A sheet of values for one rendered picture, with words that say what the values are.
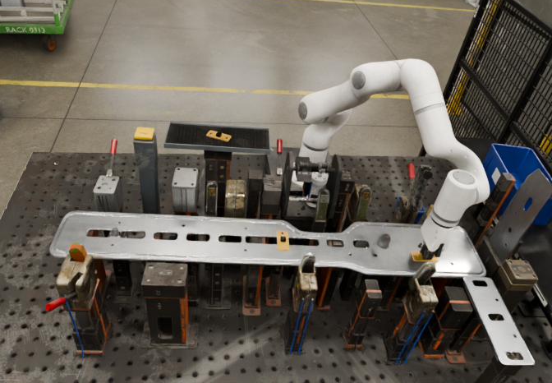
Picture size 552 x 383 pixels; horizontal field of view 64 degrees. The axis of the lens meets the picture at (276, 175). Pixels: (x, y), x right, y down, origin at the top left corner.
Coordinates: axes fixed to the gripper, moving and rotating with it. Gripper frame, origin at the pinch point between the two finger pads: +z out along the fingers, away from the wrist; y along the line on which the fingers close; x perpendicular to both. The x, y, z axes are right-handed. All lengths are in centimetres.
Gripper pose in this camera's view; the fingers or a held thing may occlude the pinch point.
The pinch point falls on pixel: (427, 251)
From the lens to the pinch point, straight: 153.1
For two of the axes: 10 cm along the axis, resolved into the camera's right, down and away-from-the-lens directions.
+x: 9.9, 0.5, 1.0
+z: -1.0, 7.7, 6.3
